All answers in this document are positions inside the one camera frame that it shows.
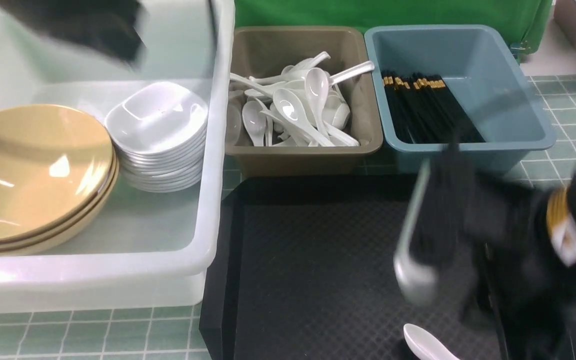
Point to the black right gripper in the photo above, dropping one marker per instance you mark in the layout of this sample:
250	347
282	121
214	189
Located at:
446	205

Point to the yellow noodle bowl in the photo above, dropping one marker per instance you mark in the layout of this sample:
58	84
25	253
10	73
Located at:
28	129

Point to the white square side dish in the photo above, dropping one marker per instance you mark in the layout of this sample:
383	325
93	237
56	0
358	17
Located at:
416	279

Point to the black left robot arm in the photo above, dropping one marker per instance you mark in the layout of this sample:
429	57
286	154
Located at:
107	27

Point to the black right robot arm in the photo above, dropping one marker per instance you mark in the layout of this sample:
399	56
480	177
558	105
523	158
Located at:
523	242

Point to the bottom yellow bowl in tub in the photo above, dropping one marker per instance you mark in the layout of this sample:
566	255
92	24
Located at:
88	225

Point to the yellow bowl in tub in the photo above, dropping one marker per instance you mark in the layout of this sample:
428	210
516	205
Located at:
88	225
47	198

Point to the blue chopstick bin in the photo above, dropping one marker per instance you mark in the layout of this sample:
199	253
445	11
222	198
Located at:
484	77

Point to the white spoon on tray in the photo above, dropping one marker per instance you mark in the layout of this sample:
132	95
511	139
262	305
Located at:
424	345

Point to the black serving tray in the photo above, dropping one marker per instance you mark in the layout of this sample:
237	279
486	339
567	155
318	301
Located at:
304	271

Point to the white spoon sticking out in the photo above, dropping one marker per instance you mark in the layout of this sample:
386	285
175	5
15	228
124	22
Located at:
352	72

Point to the white spoon in bin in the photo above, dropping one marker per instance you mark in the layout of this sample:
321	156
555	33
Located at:
317	87

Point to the green cloth backdrop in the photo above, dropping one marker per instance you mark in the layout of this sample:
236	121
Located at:
520	23

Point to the brown spoon bin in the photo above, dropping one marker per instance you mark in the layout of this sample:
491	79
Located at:
263	51

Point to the white plastic tub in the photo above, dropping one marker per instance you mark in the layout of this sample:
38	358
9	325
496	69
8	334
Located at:
143	250

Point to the top white stacked dish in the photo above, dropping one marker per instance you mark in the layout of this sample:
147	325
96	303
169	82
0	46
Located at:
156	119

